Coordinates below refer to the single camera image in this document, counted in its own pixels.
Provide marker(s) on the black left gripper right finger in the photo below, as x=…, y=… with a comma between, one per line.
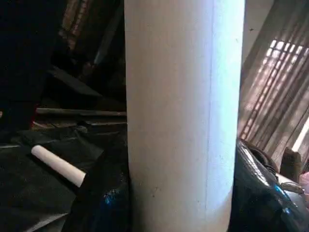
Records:
x=263, y=193

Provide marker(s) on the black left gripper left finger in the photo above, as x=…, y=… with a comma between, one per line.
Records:
x=101, y=203

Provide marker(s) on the white plastic table leg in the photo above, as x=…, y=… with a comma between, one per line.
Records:
x=183, y=116
x=58, y=164

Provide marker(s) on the black mat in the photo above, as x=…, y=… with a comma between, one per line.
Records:
x=34, y=193

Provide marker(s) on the dark grey bar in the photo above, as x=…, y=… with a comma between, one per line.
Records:
x=82, y=112

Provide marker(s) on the beige window curtain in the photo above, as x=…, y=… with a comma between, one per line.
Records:
x=277, y=96

